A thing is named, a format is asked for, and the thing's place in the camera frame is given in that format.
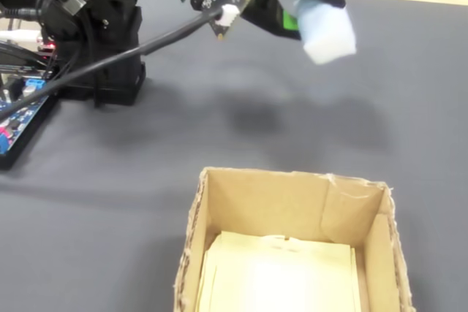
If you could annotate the light blue foam block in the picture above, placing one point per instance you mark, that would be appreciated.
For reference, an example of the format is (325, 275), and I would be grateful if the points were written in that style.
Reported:
(327, 34)

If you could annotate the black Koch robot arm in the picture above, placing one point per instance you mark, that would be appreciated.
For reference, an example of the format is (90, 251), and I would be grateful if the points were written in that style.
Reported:
(109, 16)

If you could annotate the open cardboard box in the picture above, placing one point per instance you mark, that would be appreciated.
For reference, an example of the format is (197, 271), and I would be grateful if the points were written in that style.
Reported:
(278, 206)

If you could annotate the motor driver circuit board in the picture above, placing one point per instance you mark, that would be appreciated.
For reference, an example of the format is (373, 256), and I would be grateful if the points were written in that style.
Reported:
(48, 49)

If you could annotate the pale yellow paper sheets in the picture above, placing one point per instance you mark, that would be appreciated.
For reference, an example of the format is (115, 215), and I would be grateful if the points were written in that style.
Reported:
(281, 275)

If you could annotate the dark grey table mat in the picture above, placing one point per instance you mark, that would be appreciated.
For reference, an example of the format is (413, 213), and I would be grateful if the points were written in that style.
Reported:
(109, 217)

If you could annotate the blue controller circuit board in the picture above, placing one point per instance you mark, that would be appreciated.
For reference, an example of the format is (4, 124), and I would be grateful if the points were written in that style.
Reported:
(16, 118)

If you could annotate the black circuit board holder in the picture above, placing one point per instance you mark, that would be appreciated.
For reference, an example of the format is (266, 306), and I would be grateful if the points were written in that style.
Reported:
(9, 162)

